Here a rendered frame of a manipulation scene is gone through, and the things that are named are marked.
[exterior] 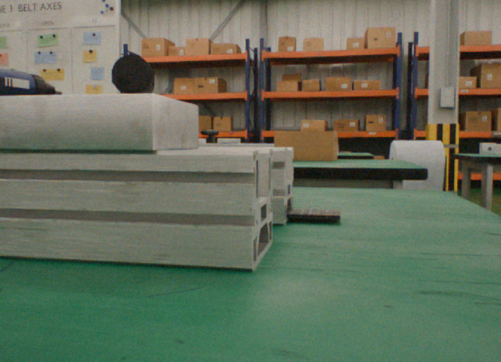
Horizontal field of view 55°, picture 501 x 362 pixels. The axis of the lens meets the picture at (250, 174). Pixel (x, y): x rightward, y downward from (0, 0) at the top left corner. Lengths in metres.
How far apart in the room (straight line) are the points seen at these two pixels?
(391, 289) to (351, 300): 0.04
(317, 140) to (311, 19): 8.90
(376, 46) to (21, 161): 9.85
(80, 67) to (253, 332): 3.57
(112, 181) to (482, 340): 0.26
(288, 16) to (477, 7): 3.95
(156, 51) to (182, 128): 10.54
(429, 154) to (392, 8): 7.53
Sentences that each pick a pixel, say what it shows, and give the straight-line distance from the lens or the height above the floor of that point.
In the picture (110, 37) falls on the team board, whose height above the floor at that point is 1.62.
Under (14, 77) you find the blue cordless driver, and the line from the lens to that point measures 0.94.
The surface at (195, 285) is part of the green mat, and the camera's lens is 0.31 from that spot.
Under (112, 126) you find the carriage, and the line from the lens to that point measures 0.36.
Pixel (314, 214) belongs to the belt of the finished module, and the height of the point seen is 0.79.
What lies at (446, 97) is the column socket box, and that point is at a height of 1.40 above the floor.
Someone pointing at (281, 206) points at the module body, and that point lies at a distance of 0.52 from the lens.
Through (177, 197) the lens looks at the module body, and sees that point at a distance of 0.35.
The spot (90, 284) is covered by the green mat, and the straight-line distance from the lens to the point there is 0.33.
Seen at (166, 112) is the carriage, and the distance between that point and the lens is 0.37.
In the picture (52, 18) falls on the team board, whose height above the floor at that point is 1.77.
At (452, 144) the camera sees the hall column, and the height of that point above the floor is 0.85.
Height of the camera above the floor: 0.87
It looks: 4 degrees down
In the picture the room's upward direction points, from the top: straight up
